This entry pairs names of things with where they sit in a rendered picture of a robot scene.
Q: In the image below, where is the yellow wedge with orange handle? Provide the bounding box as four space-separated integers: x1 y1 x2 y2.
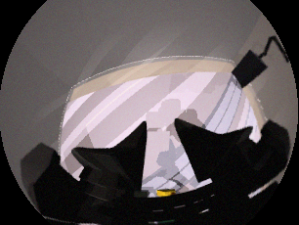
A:
157 189 176 197

